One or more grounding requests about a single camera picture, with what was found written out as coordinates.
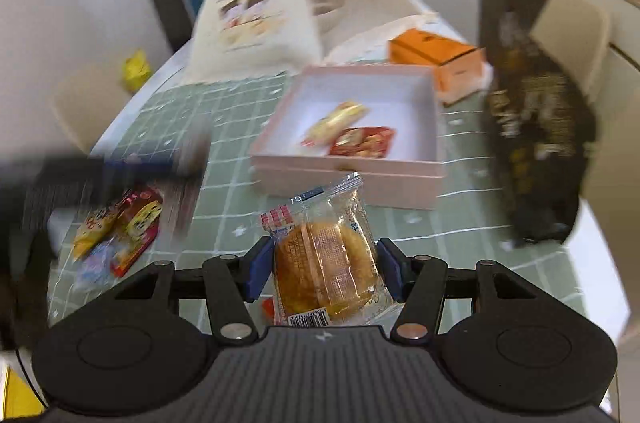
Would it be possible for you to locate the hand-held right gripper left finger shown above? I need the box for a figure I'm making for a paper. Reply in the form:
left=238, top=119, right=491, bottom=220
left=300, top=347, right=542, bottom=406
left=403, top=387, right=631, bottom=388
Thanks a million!
left=112, top=237, right=276, bottom=346

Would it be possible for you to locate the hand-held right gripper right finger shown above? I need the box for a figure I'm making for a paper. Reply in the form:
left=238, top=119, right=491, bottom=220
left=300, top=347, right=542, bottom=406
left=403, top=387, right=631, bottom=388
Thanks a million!
left=377, top=239, right=538, bottom=346

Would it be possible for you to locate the clear bread packet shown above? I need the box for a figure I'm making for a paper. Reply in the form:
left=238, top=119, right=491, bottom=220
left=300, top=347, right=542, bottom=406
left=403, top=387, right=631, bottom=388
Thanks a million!
left=259, top=172, right=396, bottom=328

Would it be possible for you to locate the pink cardboard box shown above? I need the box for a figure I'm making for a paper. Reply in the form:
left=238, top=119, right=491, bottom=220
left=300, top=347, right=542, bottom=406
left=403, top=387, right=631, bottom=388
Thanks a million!
left=249, top=64, right=447, bottom=211

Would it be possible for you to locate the yellow cartoon snack packet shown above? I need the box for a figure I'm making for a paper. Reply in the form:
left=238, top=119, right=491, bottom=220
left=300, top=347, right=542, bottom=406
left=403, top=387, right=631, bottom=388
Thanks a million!
left=72, top=198, right=122, bottom=260

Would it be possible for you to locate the green grid tablecloth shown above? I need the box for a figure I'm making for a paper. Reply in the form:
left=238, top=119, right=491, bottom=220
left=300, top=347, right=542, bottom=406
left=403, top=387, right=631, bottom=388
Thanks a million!
left=47, top=70, right=586, bottom=334

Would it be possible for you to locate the red and yellow snack packet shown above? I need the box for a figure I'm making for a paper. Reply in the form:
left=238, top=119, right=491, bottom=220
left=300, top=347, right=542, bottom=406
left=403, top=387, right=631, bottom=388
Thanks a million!
left=111, top=186, right=165, bottom=278

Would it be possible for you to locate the pastel blue snack packet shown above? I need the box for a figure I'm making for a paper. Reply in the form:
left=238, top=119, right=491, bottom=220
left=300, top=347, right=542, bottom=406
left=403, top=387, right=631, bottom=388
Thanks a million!
left=77, top=239, right=126, bottom=290

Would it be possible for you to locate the yellow bag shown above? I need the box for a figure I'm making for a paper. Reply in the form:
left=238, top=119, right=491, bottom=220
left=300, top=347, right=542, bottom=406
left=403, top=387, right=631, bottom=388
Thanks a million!
left=122, top=50, right=153, bottom=93

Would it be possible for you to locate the black snack bag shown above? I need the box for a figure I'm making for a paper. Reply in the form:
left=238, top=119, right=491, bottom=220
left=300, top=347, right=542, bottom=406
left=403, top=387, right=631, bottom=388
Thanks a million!
left=487, top=10, right=598, bottom=249

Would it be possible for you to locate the orange cardboard box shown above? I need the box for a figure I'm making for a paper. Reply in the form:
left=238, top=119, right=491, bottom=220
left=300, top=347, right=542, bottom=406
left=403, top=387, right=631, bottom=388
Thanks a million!
left=388, top=29, right=486, bottom=104

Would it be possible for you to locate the yellow object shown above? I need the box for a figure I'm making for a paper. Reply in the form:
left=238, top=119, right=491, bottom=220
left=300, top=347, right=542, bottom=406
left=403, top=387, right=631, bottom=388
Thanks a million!
left=0, top=365, right=48, bottom=422

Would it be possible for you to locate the white printed gift bag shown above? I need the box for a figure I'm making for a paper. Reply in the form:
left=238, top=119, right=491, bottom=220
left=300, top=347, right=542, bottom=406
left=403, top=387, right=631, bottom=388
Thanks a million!
left=182, top=0, right=421, bottom=84

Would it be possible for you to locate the beige chair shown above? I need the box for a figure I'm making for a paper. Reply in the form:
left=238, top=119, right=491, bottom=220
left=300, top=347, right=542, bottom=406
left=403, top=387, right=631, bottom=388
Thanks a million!
left=529, top=0, right=613, bottom=104

